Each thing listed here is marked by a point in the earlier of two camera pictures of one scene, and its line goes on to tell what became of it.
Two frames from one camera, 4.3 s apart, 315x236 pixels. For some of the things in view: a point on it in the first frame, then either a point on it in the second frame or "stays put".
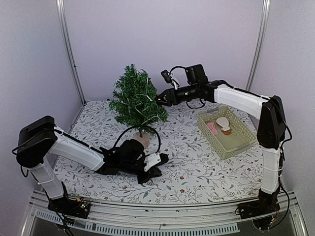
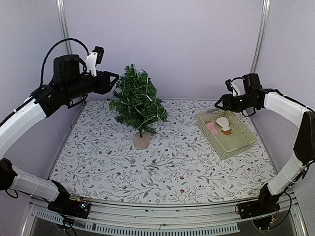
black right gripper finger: (162, 99) to (226, 99)
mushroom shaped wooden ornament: (223, 122) stays put
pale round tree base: (144, 139) stays put
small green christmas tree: (135, 103) stays put
